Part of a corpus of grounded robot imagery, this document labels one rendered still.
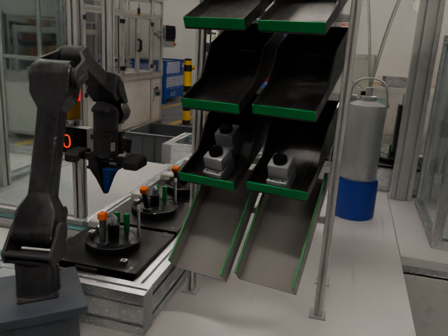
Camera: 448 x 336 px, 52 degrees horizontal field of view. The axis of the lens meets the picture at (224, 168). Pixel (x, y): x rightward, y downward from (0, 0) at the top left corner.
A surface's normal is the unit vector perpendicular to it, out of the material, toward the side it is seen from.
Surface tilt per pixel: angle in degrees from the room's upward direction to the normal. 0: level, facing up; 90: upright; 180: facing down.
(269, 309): 0
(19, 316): 0
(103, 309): 90
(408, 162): 90
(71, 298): 0
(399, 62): 90
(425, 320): 90
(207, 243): 45
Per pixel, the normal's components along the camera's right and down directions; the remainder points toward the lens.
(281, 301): 0.06, -0.96
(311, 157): -0.13, -0.78
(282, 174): -0.41, 0.61
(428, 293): -0.27, 0.25
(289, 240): -0.27, -0.53
